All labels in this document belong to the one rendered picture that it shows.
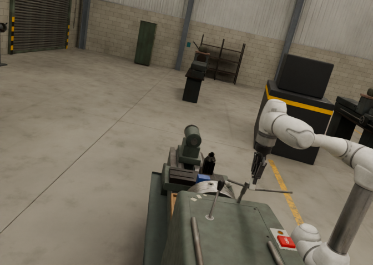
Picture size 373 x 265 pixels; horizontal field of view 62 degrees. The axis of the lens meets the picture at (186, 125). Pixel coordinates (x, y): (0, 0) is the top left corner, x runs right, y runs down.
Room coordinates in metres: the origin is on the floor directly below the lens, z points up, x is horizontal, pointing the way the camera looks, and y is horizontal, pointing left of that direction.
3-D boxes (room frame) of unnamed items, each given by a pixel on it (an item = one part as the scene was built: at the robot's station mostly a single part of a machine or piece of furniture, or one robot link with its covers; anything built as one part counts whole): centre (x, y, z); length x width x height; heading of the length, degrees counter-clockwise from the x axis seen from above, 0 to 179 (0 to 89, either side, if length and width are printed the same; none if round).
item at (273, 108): (1.37, -0.38, 1.71); 0.13 x 0.11 x 0.16; 23
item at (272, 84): (6.77, -2.16, 0.98); 1.81 x 1.22 x 1.95; 171
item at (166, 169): (2.22, -0.18, 0.90); 0.53 x 0.30 x 0.06; 97
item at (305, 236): (1.60, -0.83, 0.97); 0.18 x 0.16 x 0.22; 23
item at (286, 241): (1.13, -0.51, 1.26); 0.06 x 0.06 x 0.02; 7
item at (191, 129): (2.74, -0.08, 1.01); 0.30 x 0.20 x 0.29; 7
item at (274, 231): (1.15, -0.50, 1.23); 0.13 x 0.08 x 0.06; 7
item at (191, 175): (2.16, -0.17, 0.95); 0.43 x 0.18 x 0.04; 97
